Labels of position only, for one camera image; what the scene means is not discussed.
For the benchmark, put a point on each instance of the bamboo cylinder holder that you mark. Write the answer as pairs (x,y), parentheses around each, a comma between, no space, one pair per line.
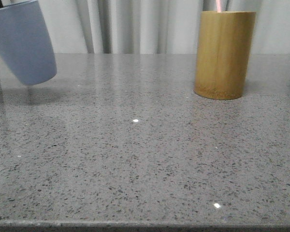
(223,52)

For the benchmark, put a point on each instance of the grey-white curtain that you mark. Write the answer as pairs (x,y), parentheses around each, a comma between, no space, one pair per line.
(155,26)

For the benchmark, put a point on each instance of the blue plastic cup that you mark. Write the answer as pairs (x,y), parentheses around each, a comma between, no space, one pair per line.
(25,44)

